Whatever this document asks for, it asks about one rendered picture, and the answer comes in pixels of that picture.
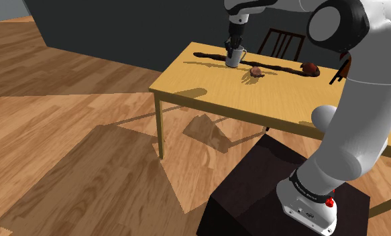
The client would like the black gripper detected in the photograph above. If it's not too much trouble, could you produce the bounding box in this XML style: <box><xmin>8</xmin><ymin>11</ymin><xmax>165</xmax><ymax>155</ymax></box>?
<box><xmin>224</xmin><ymin>23</ymin><xmax>246</xmax><ymax>55</ymax></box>

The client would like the grey mug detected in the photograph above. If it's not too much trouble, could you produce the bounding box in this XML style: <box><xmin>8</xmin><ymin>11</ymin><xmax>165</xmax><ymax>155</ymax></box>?
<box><xmin>225</xmin><ymin>46</ymin><xmax>248</xmax><ymax>69</ymax></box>

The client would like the small brown round fruit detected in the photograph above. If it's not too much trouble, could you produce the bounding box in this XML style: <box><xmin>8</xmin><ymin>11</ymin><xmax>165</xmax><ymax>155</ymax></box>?
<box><xmin>249</xmin><ymin>66</ymin><xmax>266</xmax><ymax>78</ymax></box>

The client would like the dark wooden chair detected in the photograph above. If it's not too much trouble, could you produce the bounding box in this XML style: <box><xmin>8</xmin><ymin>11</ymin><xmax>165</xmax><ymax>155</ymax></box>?
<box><xmin>329</xmin><ymin>51</ymin><xmax>353</xmax><ymax>85</ymax></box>
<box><xmin>256</xmin><ymin>27</ymin><xmax>306</xmax><ymax>62</ymax></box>

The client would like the light wooden table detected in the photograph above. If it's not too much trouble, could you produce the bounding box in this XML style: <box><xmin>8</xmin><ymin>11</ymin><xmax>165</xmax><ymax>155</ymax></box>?
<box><xmin>148</xmin><ymin>41</ymin><xmax>391</xmax><ymax>219</ymax></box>

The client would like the red-brown round fruit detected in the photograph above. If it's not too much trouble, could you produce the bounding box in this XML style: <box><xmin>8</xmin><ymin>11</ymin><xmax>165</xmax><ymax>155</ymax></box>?
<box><xmin>300</xmin><ymin>62</ymin><xmax>320</xmax><ymax>77</ymax></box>

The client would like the dark robot stand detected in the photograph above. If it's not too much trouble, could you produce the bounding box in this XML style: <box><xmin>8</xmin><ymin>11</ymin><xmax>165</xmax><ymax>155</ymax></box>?
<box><xmin>196</xmin><ymin>133</ymin><xmax>371</xmax><ymax>236</ymax></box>

